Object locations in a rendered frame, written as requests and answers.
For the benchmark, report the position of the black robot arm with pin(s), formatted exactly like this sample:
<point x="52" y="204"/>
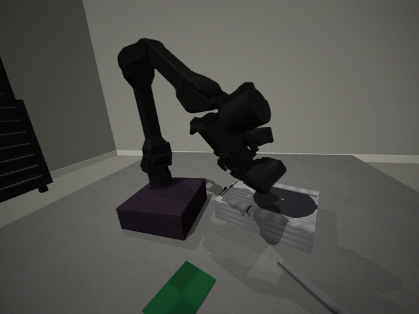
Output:
<point x="239" y="113"/>

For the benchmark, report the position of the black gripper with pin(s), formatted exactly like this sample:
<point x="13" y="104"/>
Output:
<point x="260" y="174"/>

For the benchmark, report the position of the dark grey round disc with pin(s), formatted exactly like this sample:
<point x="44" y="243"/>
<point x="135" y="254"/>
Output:
<point x="294" y="204"/>

